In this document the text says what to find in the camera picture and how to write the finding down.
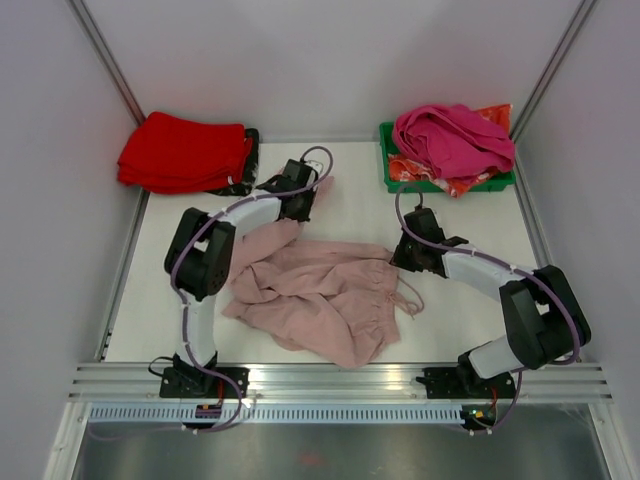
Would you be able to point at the aluminium mounting rail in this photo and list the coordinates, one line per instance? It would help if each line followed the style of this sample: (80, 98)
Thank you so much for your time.
(582, 383)

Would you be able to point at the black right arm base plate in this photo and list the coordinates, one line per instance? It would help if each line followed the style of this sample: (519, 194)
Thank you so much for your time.
(456, 383)

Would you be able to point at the green plastic bin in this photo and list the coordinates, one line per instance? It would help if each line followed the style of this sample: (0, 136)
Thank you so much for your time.
(397, 170)

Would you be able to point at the right aluminium frame post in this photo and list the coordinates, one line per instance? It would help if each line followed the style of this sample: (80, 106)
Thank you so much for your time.
(561, 51)

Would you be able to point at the folded red trousers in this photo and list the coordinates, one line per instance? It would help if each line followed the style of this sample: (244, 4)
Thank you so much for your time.
(170, 155)

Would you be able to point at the slotted grey cable duct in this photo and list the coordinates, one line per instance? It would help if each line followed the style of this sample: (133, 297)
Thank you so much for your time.
(279, 413)

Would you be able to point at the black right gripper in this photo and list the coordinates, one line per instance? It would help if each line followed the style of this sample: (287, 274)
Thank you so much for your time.
(400, 259)

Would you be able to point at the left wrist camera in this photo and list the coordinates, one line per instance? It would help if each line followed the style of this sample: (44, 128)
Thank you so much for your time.
(317, 166)

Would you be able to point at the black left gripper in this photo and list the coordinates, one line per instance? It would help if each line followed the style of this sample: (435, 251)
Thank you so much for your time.
(304, 215)

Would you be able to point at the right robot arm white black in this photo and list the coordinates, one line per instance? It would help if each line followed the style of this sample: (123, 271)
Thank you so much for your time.
(544, 323)

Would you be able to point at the magenta crumpled trousers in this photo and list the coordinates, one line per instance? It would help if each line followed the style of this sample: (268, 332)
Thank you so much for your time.
(454, 141)

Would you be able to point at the left aluminium frame post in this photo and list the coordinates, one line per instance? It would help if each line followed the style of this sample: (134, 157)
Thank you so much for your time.
(99, 44)

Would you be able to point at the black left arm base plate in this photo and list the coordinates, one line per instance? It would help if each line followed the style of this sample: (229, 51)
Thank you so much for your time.
(197, 385)

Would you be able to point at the aluminium frame post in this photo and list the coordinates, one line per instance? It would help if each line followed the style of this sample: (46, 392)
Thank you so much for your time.
(99, 44)
(561, 51)

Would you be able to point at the folded black patterned trousers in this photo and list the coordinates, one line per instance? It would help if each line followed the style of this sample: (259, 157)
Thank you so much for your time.
(250, 171)

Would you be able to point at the orange floral trousers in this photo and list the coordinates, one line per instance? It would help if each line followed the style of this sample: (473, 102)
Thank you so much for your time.
(456, 187)

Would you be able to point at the light pink trousers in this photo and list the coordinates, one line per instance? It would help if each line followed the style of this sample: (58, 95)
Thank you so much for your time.
(335, 299)

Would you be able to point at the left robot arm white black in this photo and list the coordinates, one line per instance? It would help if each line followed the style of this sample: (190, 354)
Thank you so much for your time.
(199, 263)

